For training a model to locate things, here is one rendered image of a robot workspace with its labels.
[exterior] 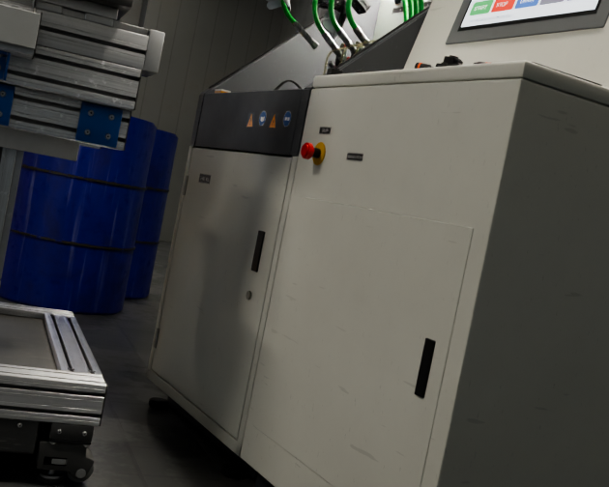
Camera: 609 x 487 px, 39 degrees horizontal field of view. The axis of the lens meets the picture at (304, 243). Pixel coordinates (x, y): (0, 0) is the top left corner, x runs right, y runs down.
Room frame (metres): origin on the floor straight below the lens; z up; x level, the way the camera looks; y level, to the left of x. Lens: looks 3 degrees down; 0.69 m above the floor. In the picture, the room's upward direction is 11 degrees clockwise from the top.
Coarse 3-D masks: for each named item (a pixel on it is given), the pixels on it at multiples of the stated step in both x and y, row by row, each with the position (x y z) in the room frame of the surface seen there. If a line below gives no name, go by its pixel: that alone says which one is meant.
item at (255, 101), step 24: (216, 96) 2.48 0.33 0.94; (240, 96) 2.33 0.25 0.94; (264, 96) 2.20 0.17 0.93; (288, 96) 2.08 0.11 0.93; (216, 120) 2.45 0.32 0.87; (240, 120) 2.30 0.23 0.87; (216, 144) 2.42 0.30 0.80; (240, 144) 2.28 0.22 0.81; (264, 144) 2.15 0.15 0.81; (288, 144) 2.04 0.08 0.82
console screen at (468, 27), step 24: (480, 0) 1.94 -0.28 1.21; (504, 0) 1.87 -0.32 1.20; (528, 0) 1.80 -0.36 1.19; (552, 0) 1.73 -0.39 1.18; (576, 0) 1.67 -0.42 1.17; (600, 0) 1.62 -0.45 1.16; (456, 24) 1.98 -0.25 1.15; (480, 24) 1.90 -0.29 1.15; (504, 24) 1.83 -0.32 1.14; (528, 24) 1.77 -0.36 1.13; (552, 24) 1.70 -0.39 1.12; (576, 24) 1.64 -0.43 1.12; (600, 24) 1.59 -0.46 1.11
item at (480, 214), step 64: (448, 0) 2.06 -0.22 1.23; (576, 64) 1.60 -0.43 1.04; (320, 128) 1.91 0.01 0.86; (384, 128) 1.69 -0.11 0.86; (448, 128) 1.52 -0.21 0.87; (512, 128) 1.38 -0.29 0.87; (576, 128) 1.45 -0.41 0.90; (320, 192) 1.87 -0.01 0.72; (384, 192) 1.66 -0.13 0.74; (448, 192) 1.49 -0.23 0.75; (512, 192) 1.39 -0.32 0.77; (576, 192) 1.46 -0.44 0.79; (320, 256) 1.82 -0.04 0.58; (384, 256) 1.61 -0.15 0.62; (448, 256) 1.45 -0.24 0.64; (512, 256) 1.41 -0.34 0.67; (576, 256) 1.48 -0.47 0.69; (320, 320) 1.77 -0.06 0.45; (384, 320) 1.58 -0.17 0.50; (448, 320) 1.42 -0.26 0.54; (512, 320) 1.42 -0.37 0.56; (576, 320) 1.49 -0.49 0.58; (256, 384) 1.97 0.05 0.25; (320, 384) 1.73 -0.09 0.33; (384, 384) 1.55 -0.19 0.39; (448, 384) 1.40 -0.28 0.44; (512, 384) 1.44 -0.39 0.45; (576, 384) 1.51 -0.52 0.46; (256, 448) 1.92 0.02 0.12; (320, 448) 1.69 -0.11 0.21; (384, 448) 1.51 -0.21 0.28; (448, 448) 1.38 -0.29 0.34; (512, 448) 1.45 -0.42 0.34; (576, 448) 1.53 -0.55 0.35
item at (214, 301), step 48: (192, 192) 2.51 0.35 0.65; (240, 192) 2.23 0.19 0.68; (192, 240) 2.45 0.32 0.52; (240, 240) 2.18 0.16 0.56; (192, 288) 2.39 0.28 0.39; (240, 288) 2.13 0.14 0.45; (192, 336) 2.34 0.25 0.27; (240, 336) 2.09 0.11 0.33; (192, 384) 2.28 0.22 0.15; (240, 384) 2.04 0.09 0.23
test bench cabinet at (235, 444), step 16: (288, 192) 1.99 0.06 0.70; (176, 224) 2.58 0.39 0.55; (272, 272) 2.00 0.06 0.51; (272, 288) 1.99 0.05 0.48; (160, 304) 2.59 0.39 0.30; (256, 352) 2.00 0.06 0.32; (256, 368) 1.99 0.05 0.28; (160, 384) 2.48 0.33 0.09; (160, 400) 2.55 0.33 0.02; (176, 400) 2.36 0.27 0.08; (192, 416) 2.42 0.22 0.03; (208, 416) 2.17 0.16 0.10; (208, 432) 2.31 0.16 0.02; (224, 432) 2.07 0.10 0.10; (240, 432) 2.00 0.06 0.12; (224, 448) 2.21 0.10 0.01; (240, 448) 1.99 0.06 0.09; (224, 464) 2.07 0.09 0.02; (240, 464) 2.12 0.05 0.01
